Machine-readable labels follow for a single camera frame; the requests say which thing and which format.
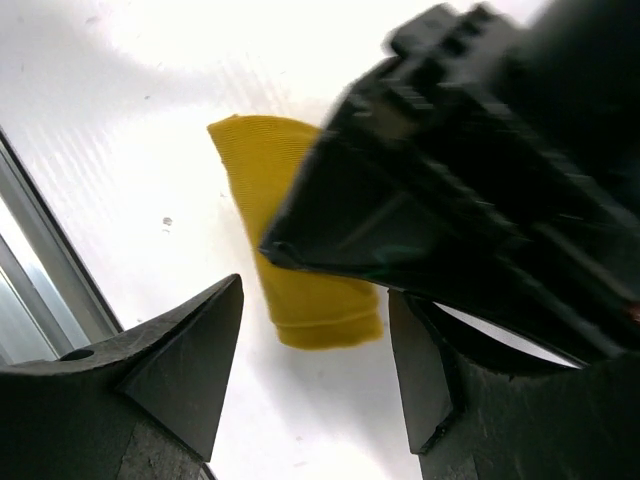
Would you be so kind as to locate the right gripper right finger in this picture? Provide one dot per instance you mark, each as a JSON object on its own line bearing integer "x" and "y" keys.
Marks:
{"x": 475, "y": 408}

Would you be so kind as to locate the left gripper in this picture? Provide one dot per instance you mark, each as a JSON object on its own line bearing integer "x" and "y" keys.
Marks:
{"x": 541, "y": 123}

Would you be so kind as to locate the yellow bear sock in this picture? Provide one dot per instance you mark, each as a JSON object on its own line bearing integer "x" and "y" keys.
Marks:
{"x": 261, "y": 154}

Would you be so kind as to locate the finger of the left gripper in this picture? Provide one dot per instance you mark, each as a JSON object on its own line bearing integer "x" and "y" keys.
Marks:
{"x": 410, "y": 226}

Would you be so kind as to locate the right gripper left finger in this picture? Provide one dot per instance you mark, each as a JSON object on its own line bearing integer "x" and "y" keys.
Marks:
{"x": 145, "y": 404}

